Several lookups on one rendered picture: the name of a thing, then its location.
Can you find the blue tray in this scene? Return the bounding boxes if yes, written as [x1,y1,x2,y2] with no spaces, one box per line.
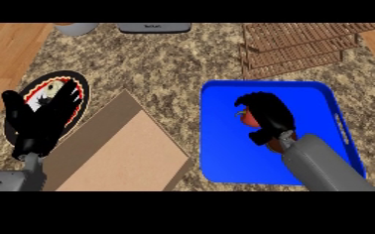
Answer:
[199,79,367,183]

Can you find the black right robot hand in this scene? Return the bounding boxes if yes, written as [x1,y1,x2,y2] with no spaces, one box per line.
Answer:
[233,91,296,147]

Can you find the brown wooden cutting board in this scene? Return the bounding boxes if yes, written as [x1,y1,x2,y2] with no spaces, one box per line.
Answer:
[41,89,194,192]

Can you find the red bell pepper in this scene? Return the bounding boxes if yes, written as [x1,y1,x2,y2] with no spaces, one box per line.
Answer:
[234,107,262,129]

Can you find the grey flat appliance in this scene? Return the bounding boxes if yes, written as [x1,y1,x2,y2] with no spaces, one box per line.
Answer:
[116,22,193,35]

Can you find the brown tiered wire shelf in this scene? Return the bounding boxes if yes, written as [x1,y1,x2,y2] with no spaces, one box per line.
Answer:
[237,22,375,80]

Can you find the pale grey round pot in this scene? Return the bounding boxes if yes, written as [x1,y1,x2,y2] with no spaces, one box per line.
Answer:
[53,22,100,37]

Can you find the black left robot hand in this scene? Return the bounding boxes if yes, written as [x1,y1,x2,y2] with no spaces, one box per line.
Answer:
[0,78,85,162]

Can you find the black oval patterned plate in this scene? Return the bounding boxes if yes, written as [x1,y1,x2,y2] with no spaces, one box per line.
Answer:
[2,69,91,146]

